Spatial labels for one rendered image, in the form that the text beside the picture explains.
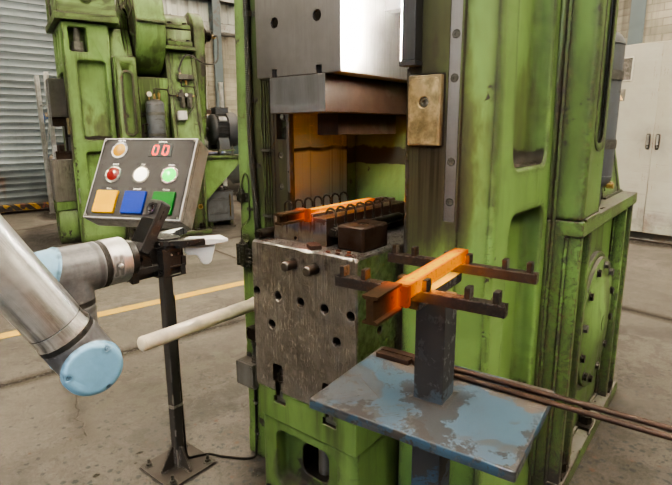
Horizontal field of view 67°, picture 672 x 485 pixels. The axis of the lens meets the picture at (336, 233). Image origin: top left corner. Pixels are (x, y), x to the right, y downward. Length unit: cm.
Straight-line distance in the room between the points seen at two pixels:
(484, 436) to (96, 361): 65
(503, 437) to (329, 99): 87
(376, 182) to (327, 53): 63
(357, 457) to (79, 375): 84
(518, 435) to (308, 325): 64
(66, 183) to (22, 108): 300
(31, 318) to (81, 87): 529
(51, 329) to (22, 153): 824
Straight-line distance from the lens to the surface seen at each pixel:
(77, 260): 100
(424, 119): 131
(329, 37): 134
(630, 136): 648
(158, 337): 161
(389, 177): 180
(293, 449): 172
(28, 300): 85
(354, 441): 145
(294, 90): 141
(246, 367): 190
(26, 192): 911
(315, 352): 142
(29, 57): 917
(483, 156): 127
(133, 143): 179
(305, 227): 141
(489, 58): 128
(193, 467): 212
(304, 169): 167
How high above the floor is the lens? 123
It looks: 12 degrees down
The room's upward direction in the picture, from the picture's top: straight up
